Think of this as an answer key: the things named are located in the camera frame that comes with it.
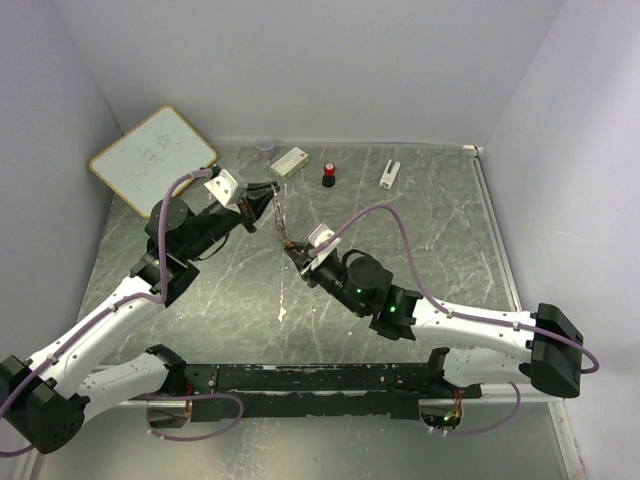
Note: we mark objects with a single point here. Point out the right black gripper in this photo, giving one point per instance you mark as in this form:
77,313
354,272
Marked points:
300,259

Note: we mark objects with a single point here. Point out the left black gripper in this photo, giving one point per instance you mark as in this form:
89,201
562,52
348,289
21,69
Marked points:
264,193

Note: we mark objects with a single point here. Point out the large metal keyring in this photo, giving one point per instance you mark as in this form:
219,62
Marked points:
278,214

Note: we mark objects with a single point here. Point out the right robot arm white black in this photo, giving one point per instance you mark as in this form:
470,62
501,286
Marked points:
542,347

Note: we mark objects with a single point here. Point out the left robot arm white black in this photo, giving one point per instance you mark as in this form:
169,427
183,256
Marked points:
49,396

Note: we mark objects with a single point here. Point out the clear cup of paperclips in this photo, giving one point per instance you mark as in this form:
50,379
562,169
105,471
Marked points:
265,147

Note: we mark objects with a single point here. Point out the white green staples box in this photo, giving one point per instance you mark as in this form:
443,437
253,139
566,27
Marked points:
290,163

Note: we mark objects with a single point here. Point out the red black stamp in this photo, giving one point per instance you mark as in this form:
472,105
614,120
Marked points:
329,171

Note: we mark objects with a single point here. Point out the white clip tool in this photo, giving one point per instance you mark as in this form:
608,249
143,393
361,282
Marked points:
389,174

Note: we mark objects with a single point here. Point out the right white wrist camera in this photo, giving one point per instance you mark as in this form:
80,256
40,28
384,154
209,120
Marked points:
320,239

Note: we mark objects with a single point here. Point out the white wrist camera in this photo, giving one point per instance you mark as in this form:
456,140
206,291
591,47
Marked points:
320,239
227,188

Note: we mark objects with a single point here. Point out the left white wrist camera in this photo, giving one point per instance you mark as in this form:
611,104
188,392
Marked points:
227,188

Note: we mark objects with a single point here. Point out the small whiteboard yellow frame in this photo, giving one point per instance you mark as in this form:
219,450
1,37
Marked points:
142,164

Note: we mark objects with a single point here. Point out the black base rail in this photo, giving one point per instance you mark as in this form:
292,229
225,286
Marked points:
326,390

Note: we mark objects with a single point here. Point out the aluminium frame rail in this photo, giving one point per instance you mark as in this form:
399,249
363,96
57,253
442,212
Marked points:
500,240

